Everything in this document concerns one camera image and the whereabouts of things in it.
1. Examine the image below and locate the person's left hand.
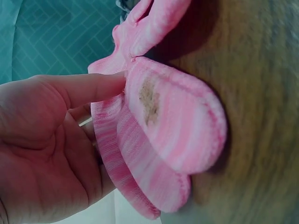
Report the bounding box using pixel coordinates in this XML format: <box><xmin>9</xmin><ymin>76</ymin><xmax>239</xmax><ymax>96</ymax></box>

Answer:
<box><xmin>0</xmin><ymin>72</ymin><xmax>127</xmax><ymax>224</ymax></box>

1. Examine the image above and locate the pink striped sock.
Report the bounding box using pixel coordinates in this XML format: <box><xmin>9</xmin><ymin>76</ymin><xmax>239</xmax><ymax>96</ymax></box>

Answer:
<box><xmin>87</xmin><ymin>0</ymin><xmax>228</xmax><ymax>220</ymax></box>

